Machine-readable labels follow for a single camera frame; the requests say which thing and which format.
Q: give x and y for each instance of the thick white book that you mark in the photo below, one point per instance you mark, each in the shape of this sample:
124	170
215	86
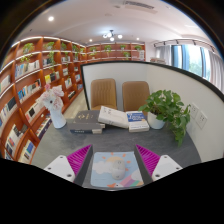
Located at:
113	116

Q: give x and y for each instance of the blue-covered white book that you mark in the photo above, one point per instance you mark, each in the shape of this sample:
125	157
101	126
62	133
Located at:
137	122

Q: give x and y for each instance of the dark hardcover book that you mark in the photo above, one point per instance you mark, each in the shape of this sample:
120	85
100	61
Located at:
83	131
85	120

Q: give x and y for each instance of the multi-bulb ceiling lamp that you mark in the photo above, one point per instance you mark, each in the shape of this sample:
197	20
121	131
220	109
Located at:
111	35

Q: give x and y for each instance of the white vase with pink flowers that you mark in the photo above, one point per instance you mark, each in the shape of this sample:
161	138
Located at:
58	118

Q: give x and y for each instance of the ceiling air vent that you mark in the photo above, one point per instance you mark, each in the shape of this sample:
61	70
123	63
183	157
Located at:
140	5

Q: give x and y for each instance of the large window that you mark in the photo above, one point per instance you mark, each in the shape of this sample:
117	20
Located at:
195	60

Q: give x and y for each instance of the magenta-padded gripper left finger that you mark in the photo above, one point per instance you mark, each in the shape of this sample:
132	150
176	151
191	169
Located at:
60	166

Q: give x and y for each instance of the tan upholstered chair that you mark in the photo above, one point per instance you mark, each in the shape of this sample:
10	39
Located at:
135	95
104	93

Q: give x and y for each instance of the short orange wooden shelf unit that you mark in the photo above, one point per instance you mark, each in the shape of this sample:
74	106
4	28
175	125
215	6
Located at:
115	51

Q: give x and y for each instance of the pastel printed mouse pad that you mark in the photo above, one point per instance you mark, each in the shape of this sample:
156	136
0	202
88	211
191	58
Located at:
101	170

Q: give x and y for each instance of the long orange wooden bookshelf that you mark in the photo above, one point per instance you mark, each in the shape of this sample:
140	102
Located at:
23	93

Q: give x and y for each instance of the white wall socket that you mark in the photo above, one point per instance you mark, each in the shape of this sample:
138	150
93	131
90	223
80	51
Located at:
194	110
201	120

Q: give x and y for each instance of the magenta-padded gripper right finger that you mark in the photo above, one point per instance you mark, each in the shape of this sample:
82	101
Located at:
165	165

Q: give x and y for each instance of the recessed ceiling lights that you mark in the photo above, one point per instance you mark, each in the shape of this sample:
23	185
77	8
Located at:
50	18

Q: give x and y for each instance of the green plant in white pot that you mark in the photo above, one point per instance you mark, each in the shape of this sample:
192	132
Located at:
166	106

